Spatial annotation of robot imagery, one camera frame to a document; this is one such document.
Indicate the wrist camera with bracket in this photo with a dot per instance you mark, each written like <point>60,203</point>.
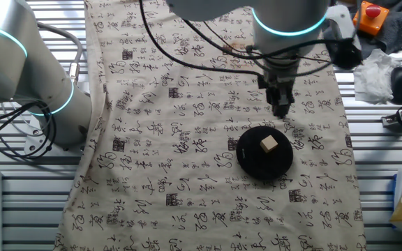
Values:
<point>344,52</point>

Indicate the black round dish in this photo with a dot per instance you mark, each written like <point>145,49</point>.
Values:
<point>257,167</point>

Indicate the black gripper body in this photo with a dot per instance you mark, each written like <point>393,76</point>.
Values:
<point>277,80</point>

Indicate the orange emergency stop box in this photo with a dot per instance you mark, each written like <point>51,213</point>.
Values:
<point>365,22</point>

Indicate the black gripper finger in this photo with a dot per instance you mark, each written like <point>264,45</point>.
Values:
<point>276,102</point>
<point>287,104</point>

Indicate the beige calligraphy print cloth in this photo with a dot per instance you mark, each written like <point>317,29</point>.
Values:
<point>173,115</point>

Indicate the crumpled white tissue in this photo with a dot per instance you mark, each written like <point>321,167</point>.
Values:
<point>375,76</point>

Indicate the small wooden cube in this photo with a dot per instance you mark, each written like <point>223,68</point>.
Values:
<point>269,144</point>

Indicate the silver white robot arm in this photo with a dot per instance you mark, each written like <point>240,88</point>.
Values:
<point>12,69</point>

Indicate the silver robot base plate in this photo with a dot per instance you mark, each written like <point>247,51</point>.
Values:
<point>35,139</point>

